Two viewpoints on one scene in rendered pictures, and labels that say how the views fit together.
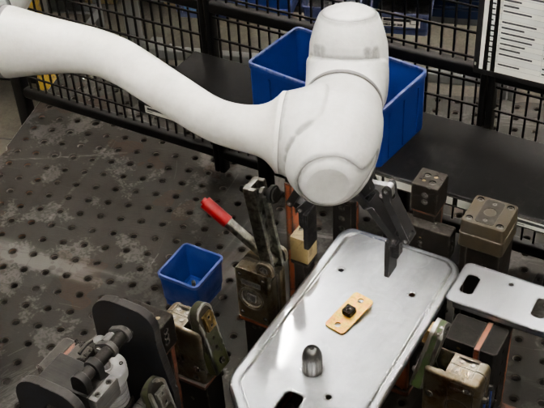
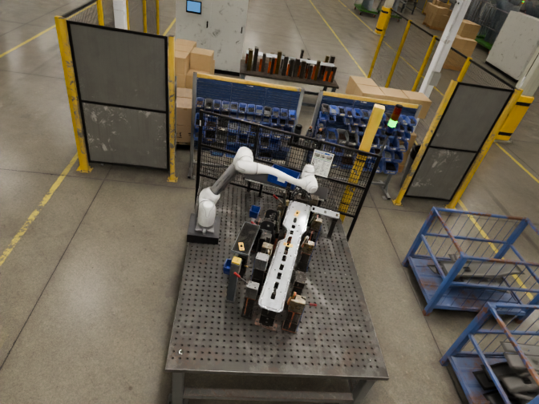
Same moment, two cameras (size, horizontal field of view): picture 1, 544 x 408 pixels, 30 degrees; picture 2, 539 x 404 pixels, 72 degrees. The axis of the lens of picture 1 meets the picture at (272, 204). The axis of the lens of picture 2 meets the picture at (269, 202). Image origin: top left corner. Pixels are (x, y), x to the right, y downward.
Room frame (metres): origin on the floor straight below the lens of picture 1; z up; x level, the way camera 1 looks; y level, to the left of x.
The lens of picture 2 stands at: (-1.30, 1.38, 3.19)
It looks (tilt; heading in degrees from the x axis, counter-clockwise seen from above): 37 degrees down; 334
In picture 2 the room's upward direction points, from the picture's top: 12 degrees clockwise
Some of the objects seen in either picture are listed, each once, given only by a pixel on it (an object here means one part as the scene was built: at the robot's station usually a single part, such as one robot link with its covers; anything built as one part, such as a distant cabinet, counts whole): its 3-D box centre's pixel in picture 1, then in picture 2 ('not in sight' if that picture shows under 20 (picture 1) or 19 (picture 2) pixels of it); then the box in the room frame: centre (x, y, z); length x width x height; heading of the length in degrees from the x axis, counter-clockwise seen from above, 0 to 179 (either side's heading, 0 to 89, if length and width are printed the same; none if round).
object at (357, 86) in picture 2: not in sight; (375, 125); (3.64, -2.74, 0.67); 1.20 x 0.80 x 1.35; 76
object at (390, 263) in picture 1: (390, 254); not in sight; (1.10, -0.17, 1.16); 0.03 x 0.01 x 0.07; 148
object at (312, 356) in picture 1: (312, 361); not in sight; (1.03, -0.05, 1.02); 0.03 x 0.03 x 0.07
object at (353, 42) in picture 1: (347, 66); (308, 173); (1.12, -0.11, 1.48); 0.13 x 0.11 x 0.16; 169
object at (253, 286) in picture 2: not in sight; (249, 300); (0.33, 0.59, 0.88); 0.11 x 0.10 x 0.36; 58
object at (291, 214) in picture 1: (295, 269); not in sight; (1.31, -0.04, 0.95); 0.03 x 0.01 x 0.50; 148
